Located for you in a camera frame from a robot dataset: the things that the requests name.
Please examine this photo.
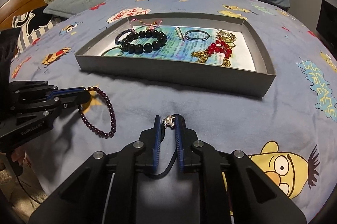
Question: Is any printed blue-green paper sheet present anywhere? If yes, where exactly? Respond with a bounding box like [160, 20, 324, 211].
[99, 25, 257, 71]

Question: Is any gold round hair clip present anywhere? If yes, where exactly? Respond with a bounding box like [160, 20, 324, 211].
[216, 30, 237, 47]

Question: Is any red bead gold tassel charm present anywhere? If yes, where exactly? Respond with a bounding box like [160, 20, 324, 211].
[191, 38, 236, 67]

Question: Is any grey cardboard tray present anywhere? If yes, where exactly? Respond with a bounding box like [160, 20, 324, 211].
[75, 13, 277, 98]

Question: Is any dark maroon bead bracelet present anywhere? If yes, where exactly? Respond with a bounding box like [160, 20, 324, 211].
[78, 85, 117, 139]

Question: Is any black large bead bracelet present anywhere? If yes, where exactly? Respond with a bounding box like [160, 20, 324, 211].
[120, 29, 168, 54]

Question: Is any black elastic hair tie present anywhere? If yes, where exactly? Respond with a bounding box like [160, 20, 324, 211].
[183, 30, 211, 42]

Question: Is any blue cartoon bed sheet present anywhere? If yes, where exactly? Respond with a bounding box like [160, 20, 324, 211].
[10, 0, 336, 220]

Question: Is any black hair tie silver charm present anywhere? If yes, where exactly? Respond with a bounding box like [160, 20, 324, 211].
[152, 115, 178, 179]

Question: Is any pink string bracelet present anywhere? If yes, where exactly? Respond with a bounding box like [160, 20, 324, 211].
[128, 18, 164, 32]

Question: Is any blue crystal bead bracelet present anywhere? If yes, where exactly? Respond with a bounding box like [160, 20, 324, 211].
[114, 29, 138, 45]

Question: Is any striped cartoon pillow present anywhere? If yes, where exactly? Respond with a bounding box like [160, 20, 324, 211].
[11, 6, 65, 53]

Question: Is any pearl hair clip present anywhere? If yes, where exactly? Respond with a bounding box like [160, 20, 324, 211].
[175, 27, 185, 42]

